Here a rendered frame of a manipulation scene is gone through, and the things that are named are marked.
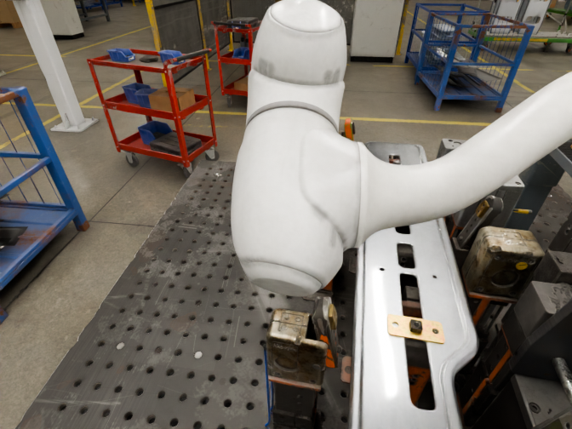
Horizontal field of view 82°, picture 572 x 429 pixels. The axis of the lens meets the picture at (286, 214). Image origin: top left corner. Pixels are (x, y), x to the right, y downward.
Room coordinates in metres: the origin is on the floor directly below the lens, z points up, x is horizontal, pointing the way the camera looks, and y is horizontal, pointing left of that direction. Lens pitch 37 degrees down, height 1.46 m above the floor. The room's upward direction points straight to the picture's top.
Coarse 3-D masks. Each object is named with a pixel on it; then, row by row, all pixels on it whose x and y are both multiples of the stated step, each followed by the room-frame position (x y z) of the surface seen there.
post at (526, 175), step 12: (528, 168) 0.72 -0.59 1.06; (540, 168) 0.69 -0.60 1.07; (552, 168) 0.68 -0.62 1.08; (528, 180) 0.69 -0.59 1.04; (540, 180) 0.69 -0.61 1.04; (552, 180) 0.68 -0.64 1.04; (528, 192) 0.69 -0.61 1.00; (540, 192) 0.69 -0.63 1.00; (516, 204) 0.70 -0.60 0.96; (528, 204) 0.69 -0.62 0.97; (540, 204) 0.69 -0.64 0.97; (516, 216) 0.69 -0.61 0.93; (528, 216) 0.69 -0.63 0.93; (516, 228) 0.69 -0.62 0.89; (528, 228) 0.69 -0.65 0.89
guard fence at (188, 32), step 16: (160, 0) 4.86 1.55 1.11; (176, 0) 5.36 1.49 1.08; (192, 0) 5.95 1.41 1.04; (208, 0) 6.70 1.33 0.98; (224, 0) 7.65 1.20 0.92; (160, 16) 4.77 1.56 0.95; (176, 16) 5.32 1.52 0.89; (192, 16) 5.87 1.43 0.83; (208, 16) 6.62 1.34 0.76; (224, 16) 7.59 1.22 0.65; (160, 32) 4.68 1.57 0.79; (176, 32) 5.19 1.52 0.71; (192, 32) 5.78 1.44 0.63; (208, 32) 6.55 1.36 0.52; (160, 48) 4.52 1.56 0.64; (176, 48) 5.12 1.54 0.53; (192, 48) 5.67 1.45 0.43; (208, 48) 6.37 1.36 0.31; (208, 64) 6.16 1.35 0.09; (176, 80) 4.83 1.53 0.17
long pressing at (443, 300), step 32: (384, 160) 0.87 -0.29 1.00; (416, 160) 0.87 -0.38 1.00; (416, 224) 0.57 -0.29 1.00; (384, 256) 0.47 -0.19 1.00; (416, 256) 0.47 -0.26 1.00; (448, 256) 0.47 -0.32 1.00; (384, 288) 0.39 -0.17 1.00; (448, 288) 0.39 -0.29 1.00; (384, 320) 0.32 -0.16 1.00; (448, 320) 0.32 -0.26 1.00; (352, 352) 0.27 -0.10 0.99; (384, 352) 0.27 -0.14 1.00; (448, 352) 0.27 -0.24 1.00; (352, 384) 0.22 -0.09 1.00; (384, 384) 0.22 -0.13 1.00; (448, 384) 0.22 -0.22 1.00; (352, 416) 0.18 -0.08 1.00; (384, 416) 0.18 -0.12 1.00; (416, 416) 0.18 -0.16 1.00; (448, 416) 0.18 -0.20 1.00
